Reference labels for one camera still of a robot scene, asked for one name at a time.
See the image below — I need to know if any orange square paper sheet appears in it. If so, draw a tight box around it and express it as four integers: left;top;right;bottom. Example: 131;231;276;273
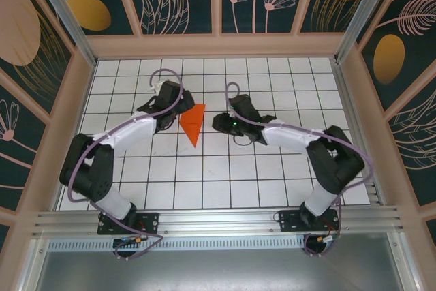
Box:
179;103;207;149

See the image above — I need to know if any grey metal sheet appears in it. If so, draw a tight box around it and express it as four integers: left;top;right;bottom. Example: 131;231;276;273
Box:
19;249;419;291

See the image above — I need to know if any small circuit board with connector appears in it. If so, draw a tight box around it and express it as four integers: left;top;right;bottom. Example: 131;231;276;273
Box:
113;235;144;247
314;232;342;245

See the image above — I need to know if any aluminium mounting rail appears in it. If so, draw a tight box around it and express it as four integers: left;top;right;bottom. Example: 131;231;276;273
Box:
32;204;407;238

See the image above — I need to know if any aluminium side rail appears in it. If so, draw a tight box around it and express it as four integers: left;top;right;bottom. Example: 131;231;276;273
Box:
331;58;382;206

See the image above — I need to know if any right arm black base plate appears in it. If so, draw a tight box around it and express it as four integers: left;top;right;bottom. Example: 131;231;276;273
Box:
278;209;341;234

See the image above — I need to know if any grey slotted cable duct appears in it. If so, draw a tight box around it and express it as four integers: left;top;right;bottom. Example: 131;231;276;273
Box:
46;239;308;252

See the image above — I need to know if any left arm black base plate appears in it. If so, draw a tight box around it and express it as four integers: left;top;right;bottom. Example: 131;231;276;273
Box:
97;211;161;236

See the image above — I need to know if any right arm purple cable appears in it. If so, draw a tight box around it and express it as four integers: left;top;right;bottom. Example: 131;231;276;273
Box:
225;81;374;258

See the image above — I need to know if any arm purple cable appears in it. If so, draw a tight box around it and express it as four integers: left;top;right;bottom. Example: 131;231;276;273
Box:
225;81;374;258
67;67;185;262

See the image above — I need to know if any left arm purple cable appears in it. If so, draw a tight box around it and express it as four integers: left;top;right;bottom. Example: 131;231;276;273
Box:
67;67;185;262

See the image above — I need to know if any aluminium frame post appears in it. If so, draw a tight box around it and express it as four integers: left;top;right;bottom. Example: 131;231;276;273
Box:
27;0;99;67
334;0;400;64

